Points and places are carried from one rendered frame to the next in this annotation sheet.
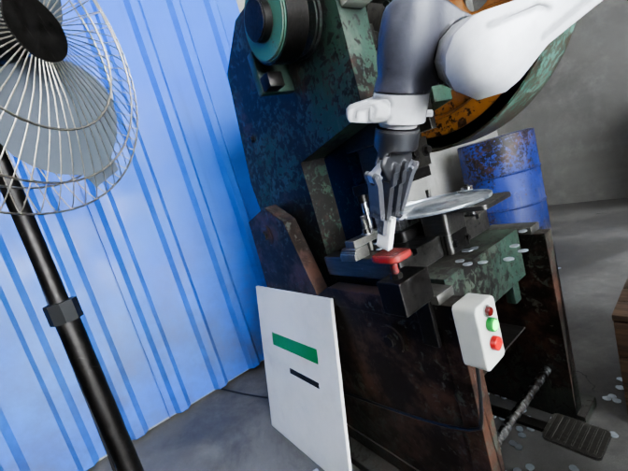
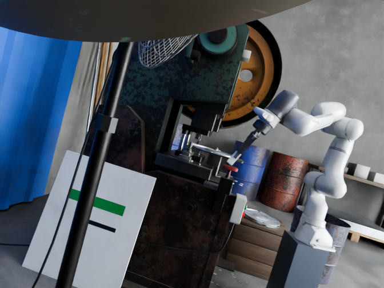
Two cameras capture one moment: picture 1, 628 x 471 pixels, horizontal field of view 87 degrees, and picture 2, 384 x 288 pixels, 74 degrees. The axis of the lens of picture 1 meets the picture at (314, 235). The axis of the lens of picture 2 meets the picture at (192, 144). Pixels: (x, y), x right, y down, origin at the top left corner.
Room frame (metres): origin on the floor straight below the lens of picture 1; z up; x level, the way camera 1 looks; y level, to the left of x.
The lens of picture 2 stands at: (0.01, 0.86, 0.88)
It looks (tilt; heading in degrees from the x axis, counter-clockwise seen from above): 4 degrees down; 312
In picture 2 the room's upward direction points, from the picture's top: 16 degrees clockwise
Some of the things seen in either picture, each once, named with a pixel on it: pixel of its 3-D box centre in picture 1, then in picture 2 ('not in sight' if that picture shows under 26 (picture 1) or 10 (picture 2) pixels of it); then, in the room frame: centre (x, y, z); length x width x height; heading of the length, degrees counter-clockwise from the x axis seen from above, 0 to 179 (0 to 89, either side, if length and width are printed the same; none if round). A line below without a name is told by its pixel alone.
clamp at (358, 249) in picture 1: (364, 234); (188, 151); (0.93, -0.14, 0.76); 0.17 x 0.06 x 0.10; 124
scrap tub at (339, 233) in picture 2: not in sight; (313, 242); (0.52, -1.50, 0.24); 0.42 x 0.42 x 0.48
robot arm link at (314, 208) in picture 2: not in sight; (315, 193); (0.42, -0.72, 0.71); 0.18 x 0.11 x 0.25; 146
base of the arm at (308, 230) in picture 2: not in sight; (316, 230); (0.36, -0.73, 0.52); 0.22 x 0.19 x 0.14; 45
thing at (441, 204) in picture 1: (435, 204); (214, 151); (0.92, -0.35, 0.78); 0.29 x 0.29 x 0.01
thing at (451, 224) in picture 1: (456, 225); (219, 164); (0.88, -0.38, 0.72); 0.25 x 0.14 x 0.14; 34
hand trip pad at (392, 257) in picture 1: (394, 269); (228, 174); (0.65, -0.14, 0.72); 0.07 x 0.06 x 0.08; 34
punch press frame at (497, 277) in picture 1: (363, 200); (173, 131); (1.14, -0.20, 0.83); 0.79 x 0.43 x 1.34; 34
